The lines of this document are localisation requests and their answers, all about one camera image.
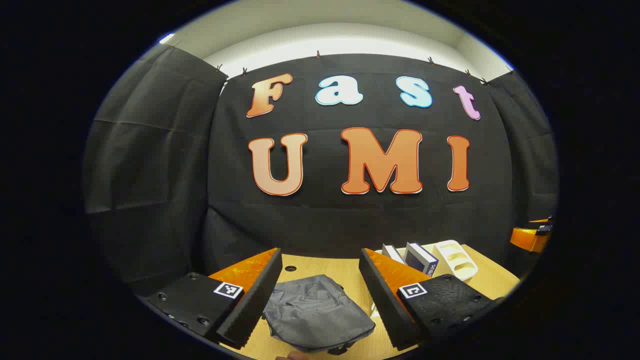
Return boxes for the white bookshelf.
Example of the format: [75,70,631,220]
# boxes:
[375,240,479,282]

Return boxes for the portrait cover book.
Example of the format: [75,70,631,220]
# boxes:
[382,243,407,266]

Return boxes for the blue cover book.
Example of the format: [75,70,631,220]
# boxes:
[404,242,440,279]

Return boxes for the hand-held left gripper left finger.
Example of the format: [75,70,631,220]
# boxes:
[147,247,283,350]

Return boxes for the grey schoolbag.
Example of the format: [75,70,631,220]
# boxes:
[262,274,377,354]

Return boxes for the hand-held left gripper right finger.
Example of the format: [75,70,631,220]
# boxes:
[358,247,506,351]

